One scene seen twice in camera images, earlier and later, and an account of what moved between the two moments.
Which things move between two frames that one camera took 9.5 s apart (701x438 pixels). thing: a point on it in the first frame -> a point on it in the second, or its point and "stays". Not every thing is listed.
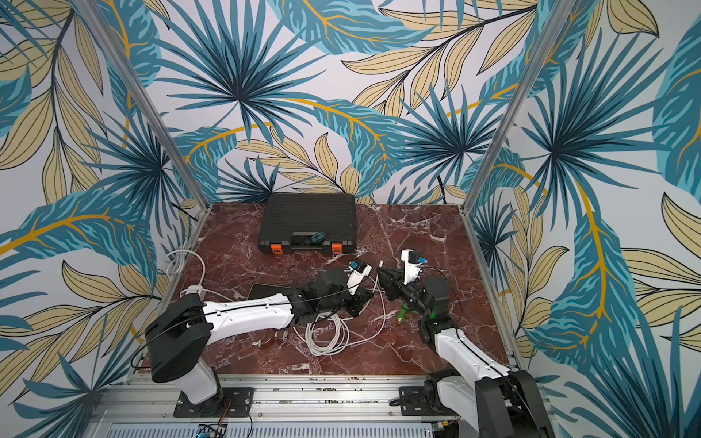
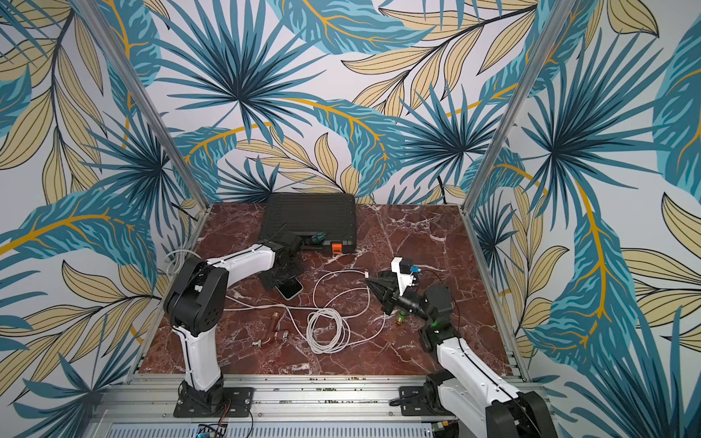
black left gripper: x=361 y=298 -> x=269 y=280
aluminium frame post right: x=559 y=15 stays
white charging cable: x=328 y=335 stays
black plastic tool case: x=290 y=216 stays
